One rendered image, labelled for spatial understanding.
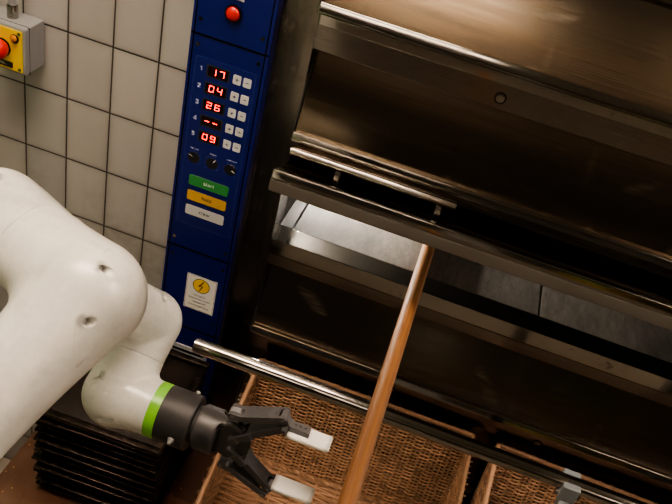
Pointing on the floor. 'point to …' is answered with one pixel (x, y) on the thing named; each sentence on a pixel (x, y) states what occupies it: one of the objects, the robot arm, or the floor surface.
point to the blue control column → (247, 31)
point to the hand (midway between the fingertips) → (314, 469)
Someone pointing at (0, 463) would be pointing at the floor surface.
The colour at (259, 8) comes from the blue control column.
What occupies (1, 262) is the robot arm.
